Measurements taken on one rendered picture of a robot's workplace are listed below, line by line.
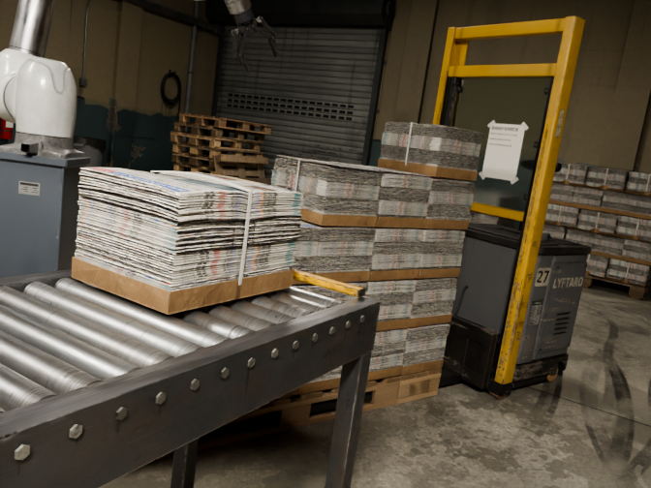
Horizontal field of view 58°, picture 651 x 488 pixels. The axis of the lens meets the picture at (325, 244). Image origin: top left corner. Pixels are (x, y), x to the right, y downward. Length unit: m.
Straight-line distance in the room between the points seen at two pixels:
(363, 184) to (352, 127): 7.29
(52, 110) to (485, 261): 2.27
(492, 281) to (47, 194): 2.25
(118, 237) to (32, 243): 0.73
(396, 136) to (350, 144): 6.80
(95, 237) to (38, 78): 0.74
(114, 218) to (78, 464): 0.53
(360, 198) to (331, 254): 0.25
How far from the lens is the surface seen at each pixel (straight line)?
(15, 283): 1.27
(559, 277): 3.30
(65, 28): 9.59
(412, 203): 2.52
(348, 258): 2.34
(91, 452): 0.81
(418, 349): 2.81
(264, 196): 1.21
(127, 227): 1.15
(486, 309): 3.28
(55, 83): 1.86
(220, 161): 8.28
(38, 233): 1.87
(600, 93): 8.56
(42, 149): 1.85
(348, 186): 2.27
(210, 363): 0.91
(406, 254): 2.57
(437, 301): 2.79
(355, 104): 9.63
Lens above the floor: 1.14
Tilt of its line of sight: 10 degrees down
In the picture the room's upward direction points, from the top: 8 degrees clockwise
